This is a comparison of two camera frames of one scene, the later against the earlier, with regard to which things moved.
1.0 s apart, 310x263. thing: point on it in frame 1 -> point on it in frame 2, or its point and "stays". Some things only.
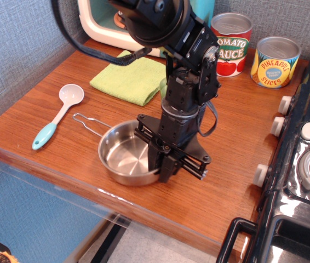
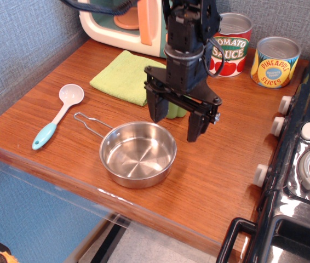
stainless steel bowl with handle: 123,155 stays
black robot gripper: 174,137 -> 184,81
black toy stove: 293,223 stays
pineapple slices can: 275,61 stays
